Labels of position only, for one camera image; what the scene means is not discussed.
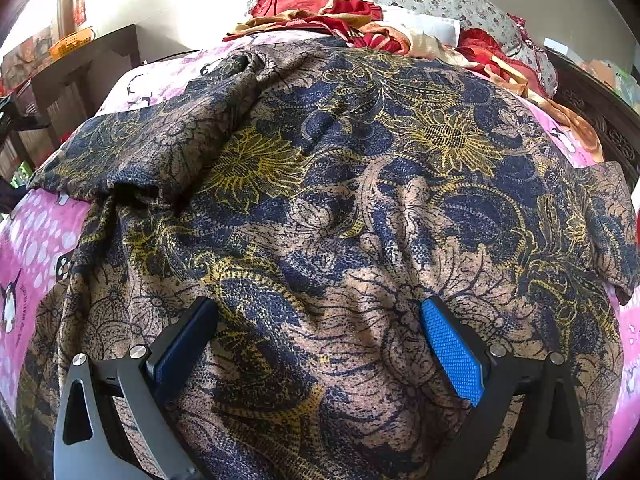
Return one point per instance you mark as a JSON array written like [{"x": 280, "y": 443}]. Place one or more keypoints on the navy gold batik garment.
[{"x": 325, "y": 259}]

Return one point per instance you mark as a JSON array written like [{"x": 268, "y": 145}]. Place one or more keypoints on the red orange satin blanket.
[{"x": 359, "y": 23}]

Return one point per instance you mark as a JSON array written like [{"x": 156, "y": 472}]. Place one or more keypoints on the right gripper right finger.
[{"x": 547, "y": 442}]

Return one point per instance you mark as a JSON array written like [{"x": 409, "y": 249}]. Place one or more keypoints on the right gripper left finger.
[{"x": 90, "y": 441}]

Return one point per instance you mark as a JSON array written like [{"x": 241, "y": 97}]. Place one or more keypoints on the white folded cloth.
[{"x": 446, "y": 30}]

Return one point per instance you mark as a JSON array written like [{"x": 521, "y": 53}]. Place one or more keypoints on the dark carved wooden headboard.
[{"x": 615, "y": 122}]

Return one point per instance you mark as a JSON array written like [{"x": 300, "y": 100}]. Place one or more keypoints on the pink penguin fleece blanket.
[{"x": 35, "y": 259}]

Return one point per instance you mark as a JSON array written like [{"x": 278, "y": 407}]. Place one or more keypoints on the dark wooden side table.
[{"x": 39, "y": 112}]

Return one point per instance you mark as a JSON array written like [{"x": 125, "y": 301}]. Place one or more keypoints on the orange basket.
[{"x": 72, "y": 42}]

